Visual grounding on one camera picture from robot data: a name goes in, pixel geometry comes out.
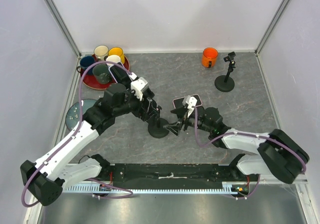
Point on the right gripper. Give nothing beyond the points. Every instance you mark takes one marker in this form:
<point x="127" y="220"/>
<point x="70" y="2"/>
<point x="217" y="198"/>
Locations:
<point x="183" y="112"/>

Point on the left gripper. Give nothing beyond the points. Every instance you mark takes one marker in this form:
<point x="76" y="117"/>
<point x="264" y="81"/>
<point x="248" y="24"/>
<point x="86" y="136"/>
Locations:
<point x="141" y="112"/>

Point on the black phone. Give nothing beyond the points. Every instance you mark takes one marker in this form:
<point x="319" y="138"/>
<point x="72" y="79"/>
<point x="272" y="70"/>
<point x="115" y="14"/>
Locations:
<point x="152" y="110"/>

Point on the black round-base phone stand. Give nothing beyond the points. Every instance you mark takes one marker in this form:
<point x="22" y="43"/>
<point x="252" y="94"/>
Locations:
<point x="225" y="83"/>

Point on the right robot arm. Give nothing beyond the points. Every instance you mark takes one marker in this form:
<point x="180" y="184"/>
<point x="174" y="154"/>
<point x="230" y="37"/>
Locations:
<point x="269" y="153"/>

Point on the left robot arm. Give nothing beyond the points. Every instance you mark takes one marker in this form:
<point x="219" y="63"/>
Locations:
<point x="46" y="178"/>

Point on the phone in purple case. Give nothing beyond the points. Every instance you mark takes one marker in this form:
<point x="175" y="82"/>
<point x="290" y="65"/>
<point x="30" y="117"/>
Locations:
<point x="119" y="74"/>

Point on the dark green mug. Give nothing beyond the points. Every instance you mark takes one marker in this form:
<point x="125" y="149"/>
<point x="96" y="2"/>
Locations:
<point x="101" y="73"/>

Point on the white mug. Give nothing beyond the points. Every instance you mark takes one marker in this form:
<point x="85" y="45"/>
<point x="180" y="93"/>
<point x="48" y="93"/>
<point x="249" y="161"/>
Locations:
<point x="113" y="59"/>

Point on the red round tray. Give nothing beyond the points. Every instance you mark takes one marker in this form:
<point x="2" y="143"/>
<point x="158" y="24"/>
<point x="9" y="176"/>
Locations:
<point x="91" y="81"/>

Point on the yellow mug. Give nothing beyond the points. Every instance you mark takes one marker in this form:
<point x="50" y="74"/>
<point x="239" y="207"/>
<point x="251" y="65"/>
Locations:
<point x="119" y="52"/>

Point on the orange mug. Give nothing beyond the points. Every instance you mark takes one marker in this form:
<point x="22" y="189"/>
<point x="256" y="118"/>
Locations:
<point x="209" y="57"/>

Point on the cream mug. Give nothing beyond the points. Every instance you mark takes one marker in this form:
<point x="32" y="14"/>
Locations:
<point x="101" y="53"/>

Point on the blue ceramic plate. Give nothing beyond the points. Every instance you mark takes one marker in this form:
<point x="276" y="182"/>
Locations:
<point x="73" y="113"/>

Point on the blue mug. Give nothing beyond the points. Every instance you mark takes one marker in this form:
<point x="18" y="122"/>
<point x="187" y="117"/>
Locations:
<point x="85" y="62"/>

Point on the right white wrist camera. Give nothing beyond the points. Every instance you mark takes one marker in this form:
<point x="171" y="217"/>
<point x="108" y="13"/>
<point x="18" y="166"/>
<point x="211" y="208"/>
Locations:
<point x="190" y="103"/>

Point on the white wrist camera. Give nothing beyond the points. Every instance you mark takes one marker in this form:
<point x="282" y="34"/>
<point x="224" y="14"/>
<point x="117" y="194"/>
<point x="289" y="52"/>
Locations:
<point x="190" y="103"/>
<point x="138" y="84"/>

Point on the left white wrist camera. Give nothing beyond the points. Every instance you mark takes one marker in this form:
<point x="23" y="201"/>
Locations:
<point x="138" y="84"/>

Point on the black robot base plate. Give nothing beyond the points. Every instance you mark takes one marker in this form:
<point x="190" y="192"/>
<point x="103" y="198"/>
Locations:
<point x="172" y="176"/>

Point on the grey slotted cable duct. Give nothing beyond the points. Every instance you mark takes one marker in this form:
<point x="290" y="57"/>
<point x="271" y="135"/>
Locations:
<point x="95" y="188"/>

